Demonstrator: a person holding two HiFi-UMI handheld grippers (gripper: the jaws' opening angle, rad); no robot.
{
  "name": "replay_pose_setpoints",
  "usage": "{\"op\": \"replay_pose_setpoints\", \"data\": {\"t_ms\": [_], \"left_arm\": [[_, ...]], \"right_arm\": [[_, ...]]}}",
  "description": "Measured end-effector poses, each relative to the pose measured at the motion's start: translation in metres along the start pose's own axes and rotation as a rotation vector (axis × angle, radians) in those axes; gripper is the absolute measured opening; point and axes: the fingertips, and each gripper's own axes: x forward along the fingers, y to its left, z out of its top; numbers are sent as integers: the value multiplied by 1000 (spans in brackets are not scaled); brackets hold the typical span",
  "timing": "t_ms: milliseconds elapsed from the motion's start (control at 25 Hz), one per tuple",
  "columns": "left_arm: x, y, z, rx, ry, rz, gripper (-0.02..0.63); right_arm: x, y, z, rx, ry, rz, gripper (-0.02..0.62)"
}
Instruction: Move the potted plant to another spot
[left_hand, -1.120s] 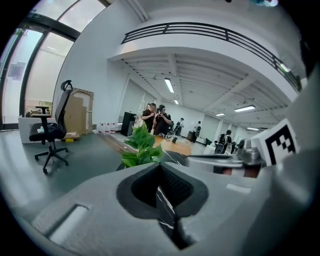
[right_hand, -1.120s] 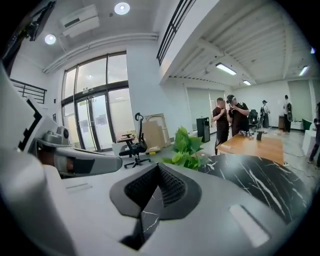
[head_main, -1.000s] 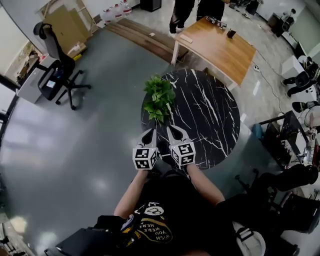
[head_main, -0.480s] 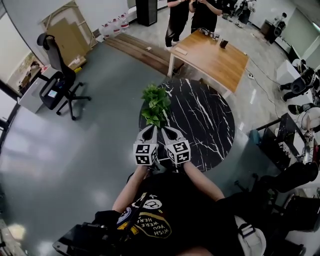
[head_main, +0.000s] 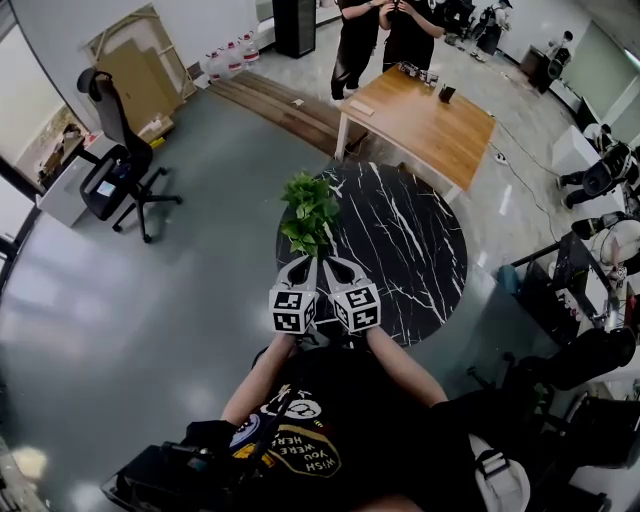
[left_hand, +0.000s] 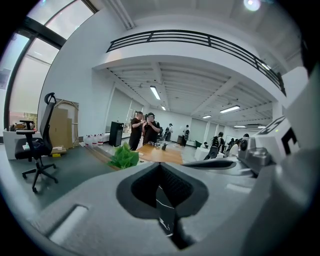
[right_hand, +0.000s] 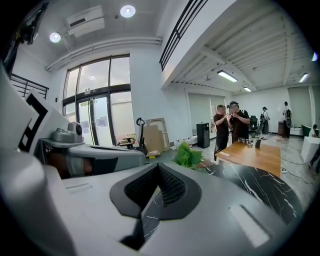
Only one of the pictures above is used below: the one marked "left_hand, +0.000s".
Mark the flat cardboard box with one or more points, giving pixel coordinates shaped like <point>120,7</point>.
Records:
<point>58,151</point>

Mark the green potted plant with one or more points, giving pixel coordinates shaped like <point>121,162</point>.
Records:
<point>125,156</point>

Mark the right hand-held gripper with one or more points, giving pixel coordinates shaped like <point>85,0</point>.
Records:
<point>272,127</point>

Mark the small black box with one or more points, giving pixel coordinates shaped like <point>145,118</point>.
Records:
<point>164,146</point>

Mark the ceiling tube light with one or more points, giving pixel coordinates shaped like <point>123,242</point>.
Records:
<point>230,109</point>
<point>206,116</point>
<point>163,108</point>
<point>155,92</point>

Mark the black balcony railing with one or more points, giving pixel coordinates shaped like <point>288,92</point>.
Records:
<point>180,31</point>

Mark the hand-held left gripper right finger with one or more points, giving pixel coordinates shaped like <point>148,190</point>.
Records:
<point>217,200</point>

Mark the brown cardboard sheet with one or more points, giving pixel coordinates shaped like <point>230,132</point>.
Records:
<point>60,130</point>

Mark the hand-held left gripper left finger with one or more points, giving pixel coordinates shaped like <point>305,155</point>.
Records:
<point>100,212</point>

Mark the brown wooden cabinet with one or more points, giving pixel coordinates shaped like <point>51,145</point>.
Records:
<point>179,140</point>

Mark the row of water jugs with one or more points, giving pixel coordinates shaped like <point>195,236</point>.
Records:
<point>94,140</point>

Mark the round ceiling light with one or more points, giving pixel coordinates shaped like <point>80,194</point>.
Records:
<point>251,5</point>

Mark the black mesh office chair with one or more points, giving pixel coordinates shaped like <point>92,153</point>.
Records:
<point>46,125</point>

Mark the wooden table with white legs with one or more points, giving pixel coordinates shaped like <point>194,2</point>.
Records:
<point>160,156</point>

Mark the wooden canvas frame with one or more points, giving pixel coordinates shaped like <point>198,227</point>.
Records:
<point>75,120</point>

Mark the cluster of small jars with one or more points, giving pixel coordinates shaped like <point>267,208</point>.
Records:
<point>153,144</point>

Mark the glass window front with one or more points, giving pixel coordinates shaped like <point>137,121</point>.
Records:
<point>32,82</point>

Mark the right hand-held gripper camera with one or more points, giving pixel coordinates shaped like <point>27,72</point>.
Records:
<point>255,155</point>

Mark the black floor cabinet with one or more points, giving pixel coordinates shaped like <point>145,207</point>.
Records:
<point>116,133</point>

